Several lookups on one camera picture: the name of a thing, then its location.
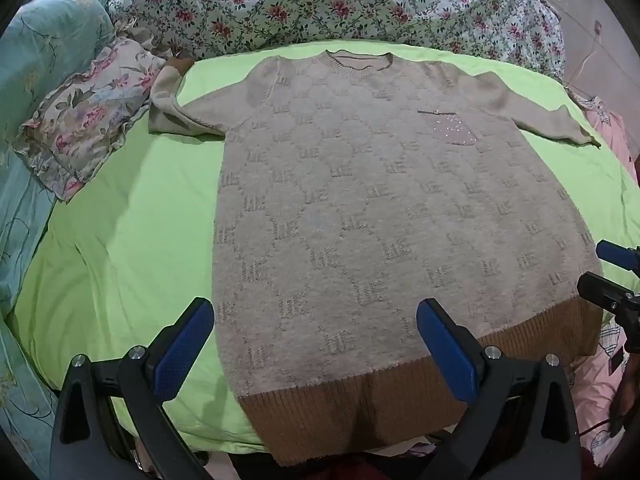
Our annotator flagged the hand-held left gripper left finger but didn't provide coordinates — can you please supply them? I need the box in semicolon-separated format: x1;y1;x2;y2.
50;296;216;480

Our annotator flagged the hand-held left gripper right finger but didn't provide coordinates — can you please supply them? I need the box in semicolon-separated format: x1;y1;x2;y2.
416;298;583;480

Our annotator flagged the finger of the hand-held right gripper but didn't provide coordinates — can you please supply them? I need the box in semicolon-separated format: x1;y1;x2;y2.
576;272;640;313
596;239;640;275

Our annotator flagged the beige knit sweater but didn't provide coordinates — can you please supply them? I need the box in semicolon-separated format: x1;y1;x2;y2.
148;50;606;467

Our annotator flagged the pink printed cloth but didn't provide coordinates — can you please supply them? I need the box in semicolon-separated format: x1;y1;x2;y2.
565;85;640;467

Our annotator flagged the green bed sheet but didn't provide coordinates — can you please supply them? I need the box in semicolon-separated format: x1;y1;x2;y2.
10;42;640;453

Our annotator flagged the ruffled floral pillow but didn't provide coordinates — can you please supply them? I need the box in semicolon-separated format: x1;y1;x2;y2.
17;37;168;203

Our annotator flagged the teal floral quilt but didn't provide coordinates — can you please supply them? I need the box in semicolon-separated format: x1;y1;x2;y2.
0;0;136;463

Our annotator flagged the white red floral quilt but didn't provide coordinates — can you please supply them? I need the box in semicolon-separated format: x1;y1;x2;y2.
107;0;566;77

